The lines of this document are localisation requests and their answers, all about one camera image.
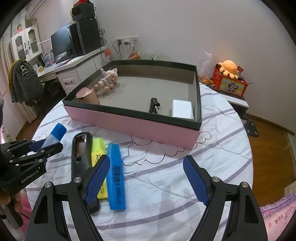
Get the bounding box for black computer monitor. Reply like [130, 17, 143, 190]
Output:
[51, 23, 76, 63]

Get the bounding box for clear bottle blue cap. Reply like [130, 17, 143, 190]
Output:
[29, 123, 67, 153]

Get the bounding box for clear plastic bag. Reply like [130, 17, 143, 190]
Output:
[198, 49, 219, 78]

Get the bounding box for yellow highlighter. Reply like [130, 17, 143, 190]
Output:
[91, 138, 108, 200]

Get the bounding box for white wall power outlet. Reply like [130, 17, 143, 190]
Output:
[116, 36, 139, 44]

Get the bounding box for white desk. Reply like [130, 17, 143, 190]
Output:
[38, 46, 107, 94]

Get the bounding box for orange octopus plush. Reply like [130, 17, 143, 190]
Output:
[218, 60, 238, 79]

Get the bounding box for black speaker box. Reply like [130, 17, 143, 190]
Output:
[71, 2, 95, 21]

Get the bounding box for rose gold round tin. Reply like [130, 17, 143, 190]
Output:
[76, 86, 99, 105]

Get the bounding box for red snack bag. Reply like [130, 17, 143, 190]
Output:
[129, 51, 140, 60]

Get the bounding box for red printed storage crate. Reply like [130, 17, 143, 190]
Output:
[212, 64, 248, 97]

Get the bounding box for white striped quilt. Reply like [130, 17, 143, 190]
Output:
[27, 85, 253, 240]

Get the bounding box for black computer tower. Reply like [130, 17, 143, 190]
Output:
[67, 19, 102, 57]

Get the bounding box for black hair clip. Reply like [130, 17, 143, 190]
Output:
[149, 97, 161, 114]

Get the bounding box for pink floral bedding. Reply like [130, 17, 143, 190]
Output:
[260, 194, 295, 240]

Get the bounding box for bottle with orange cap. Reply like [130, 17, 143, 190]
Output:
[102, 48, 113, 63]

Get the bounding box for low white black cabinet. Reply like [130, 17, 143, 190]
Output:
[206, 84, 249, 121]

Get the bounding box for white air conditioner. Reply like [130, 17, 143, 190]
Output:
[26, 0, 46, 18]

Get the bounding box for white glass door cabinet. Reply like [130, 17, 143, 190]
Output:
[10, 25, 43, 61]

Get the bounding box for person's left hand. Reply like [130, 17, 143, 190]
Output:
[0, 189, 22, 213]

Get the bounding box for pink black storage box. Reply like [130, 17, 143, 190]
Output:
[63, 60, 202, 148]

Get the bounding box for black floor scale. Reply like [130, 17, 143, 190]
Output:
[244, 120, 259, 137]

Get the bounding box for pink plush doll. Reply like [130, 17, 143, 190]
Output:
[94, 68, 118, 93]

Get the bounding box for chair with dark jacket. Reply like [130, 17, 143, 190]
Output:
[9, 59, 44, 107]

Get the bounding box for blue highlighter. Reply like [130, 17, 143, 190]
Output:
[106, 143, 126, 211]

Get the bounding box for white rectangular box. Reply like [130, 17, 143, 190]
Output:
[171, 99, 194, 120]

